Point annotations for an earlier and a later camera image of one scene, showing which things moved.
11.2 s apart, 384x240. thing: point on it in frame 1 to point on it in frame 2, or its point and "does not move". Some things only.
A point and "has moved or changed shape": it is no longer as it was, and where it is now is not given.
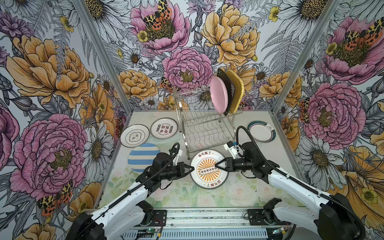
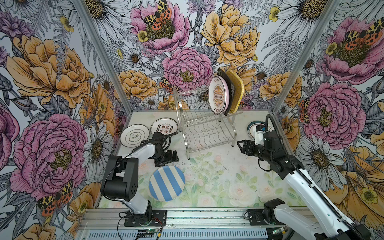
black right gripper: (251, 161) to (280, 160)
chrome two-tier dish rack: (200, 126) does not move
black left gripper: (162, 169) to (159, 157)
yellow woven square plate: (239, 87) does not move
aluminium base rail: (204, 223) does not move
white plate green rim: (134, 135) does not move
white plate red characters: (164, 128) does not move
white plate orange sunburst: (205, 174) to (217, 95)
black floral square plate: (228, 77) does not move
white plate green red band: (262, 131) does not move
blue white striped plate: (142, 156) has moved or changed shape
